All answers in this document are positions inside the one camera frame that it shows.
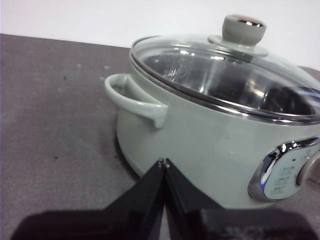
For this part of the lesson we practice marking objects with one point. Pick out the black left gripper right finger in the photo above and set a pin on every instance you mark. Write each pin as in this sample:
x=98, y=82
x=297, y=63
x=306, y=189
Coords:
x=225, y=225

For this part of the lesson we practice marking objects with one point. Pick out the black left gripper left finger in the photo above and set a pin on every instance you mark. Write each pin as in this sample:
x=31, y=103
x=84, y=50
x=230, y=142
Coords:
x=112, y=225

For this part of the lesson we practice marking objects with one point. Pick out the glass lid with green knob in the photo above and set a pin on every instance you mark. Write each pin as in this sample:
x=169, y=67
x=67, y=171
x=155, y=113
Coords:
x=240, y=27

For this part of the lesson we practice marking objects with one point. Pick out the pale green electric steamer pot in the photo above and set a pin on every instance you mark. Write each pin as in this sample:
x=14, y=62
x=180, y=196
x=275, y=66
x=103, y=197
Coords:
x=200, y=140

